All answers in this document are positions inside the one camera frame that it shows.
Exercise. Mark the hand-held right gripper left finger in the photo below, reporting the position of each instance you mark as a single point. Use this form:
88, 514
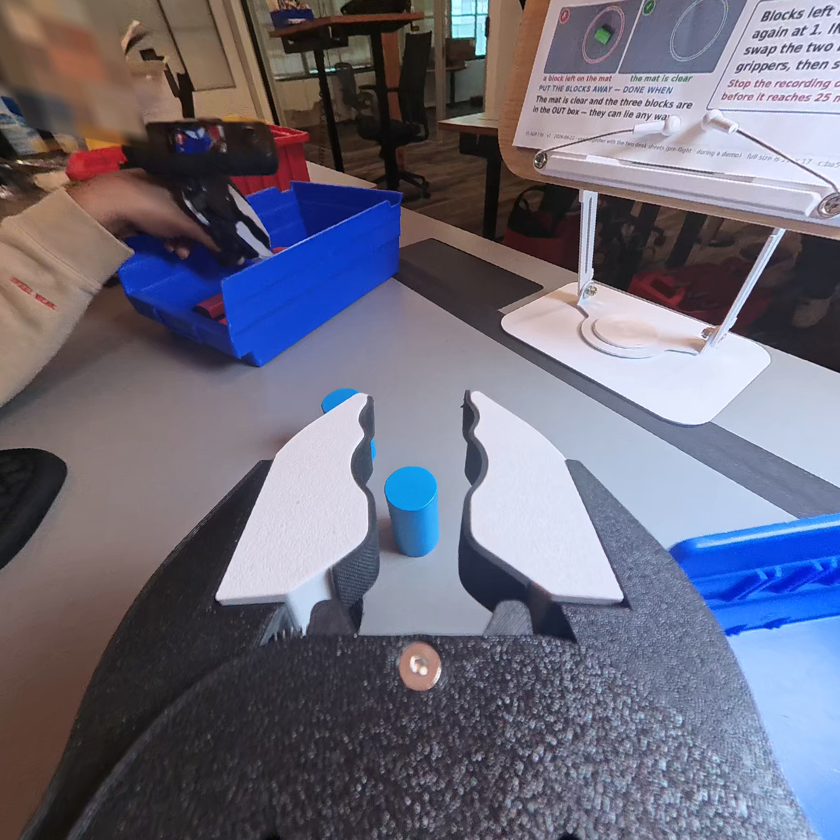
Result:
302, 518

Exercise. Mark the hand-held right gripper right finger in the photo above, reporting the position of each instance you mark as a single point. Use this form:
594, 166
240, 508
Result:
538, 518

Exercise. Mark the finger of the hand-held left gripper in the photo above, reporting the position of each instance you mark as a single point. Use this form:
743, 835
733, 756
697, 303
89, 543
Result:
250, 226

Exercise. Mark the blue plastic bin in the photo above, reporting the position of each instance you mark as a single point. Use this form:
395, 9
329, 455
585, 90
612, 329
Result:
308, 282
787, 689

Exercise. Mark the blue wooden cylinder block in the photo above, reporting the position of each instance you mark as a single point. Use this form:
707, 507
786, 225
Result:
336, 398
412, 512

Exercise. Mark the person's left hand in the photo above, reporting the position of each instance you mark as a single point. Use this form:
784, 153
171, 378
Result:
144, 207

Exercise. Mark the red plastic bin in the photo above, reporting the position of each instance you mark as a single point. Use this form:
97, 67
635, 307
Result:
289, 157

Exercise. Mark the wooden desk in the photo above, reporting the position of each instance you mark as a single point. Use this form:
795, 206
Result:
348, 23
469, 124

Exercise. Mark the white document stand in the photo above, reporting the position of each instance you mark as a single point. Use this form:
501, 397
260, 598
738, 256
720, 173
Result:
656, 374

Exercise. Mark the black office chair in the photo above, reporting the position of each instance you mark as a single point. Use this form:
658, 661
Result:
407, 98

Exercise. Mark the red bag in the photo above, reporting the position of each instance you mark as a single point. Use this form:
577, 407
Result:
689, 295

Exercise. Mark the black mesh wrist rest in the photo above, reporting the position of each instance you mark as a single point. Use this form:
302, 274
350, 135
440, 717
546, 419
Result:
26, 499

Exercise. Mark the dark red backpack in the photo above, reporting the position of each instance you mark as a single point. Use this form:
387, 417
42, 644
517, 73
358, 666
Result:
544, 229

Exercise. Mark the printed instruction sheet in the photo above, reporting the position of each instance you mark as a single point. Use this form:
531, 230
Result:
623, 105

